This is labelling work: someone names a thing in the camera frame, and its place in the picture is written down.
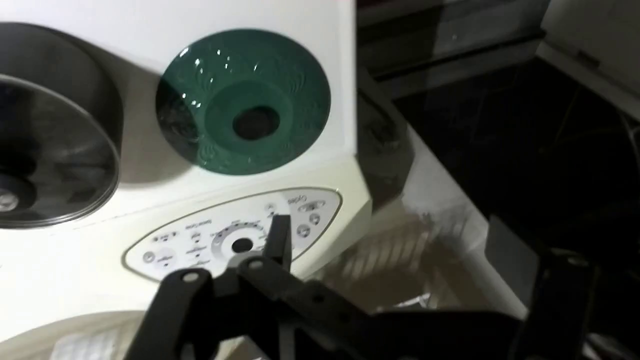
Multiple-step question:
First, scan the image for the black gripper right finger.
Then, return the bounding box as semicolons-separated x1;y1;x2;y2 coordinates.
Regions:
508;248;601;360

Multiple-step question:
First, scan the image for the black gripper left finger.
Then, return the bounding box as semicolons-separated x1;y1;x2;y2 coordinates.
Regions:
127;213;367;360

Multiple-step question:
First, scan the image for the glass pot lid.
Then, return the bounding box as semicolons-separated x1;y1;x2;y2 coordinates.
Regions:
0;73;120;231

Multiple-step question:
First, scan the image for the oval washer control panel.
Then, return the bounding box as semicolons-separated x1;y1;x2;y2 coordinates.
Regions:
123;187;344;285

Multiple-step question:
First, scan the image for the white washing machine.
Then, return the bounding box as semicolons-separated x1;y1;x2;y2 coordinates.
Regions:
0;0;529;360

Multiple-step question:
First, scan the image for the black saucepan with handle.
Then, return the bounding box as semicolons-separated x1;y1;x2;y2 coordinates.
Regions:
0;23;124;231

